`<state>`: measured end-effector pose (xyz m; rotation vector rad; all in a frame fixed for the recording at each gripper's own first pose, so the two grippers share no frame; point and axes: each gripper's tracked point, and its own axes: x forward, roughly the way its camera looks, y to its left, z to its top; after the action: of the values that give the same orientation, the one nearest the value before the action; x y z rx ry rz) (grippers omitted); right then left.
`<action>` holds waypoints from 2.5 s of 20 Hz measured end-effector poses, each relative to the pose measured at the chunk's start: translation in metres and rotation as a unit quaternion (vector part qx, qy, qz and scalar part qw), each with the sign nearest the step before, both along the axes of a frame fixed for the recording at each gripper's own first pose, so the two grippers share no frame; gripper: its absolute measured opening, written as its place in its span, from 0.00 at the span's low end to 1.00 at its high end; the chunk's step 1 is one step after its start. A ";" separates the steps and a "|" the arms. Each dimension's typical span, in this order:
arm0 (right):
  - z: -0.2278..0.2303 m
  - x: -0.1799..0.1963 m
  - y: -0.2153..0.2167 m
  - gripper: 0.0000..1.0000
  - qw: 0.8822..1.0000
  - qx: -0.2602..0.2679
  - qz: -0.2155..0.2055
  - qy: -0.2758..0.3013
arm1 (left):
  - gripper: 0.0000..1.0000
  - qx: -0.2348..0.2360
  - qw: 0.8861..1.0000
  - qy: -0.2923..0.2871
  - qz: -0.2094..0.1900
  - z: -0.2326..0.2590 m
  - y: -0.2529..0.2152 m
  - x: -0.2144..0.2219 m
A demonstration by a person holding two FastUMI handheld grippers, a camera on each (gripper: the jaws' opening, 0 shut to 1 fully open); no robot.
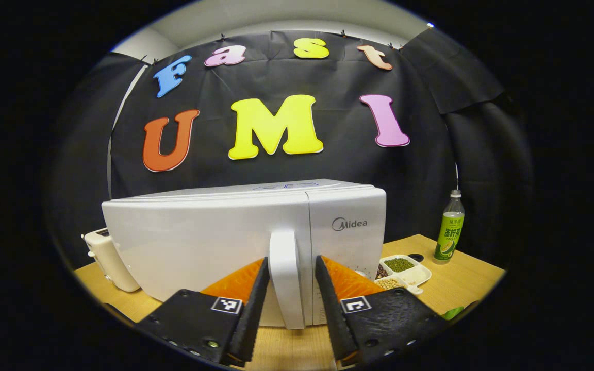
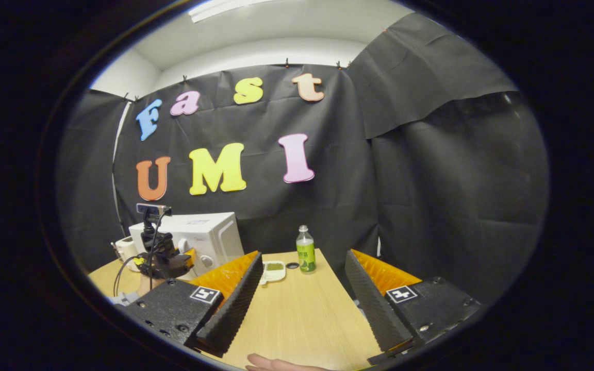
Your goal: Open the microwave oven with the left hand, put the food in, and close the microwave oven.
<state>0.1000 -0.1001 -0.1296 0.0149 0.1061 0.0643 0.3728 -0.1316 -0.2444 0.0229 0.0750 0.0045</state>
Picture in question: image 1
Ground divided white bean dish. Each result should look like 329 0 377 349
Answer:
356 254 432 295

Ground white microwave oven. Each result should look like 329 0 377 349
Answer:
102 179 387 329

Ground white toaster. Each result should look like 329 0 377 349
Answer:
81 228 141 293

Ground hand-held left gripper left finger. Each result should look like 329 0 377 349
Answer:
135 257 271 367

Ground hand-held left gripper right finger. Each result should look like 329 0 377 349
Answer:
315 255 450 367

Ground green drink bottle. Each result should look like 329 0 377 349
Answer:
434 189 466 263

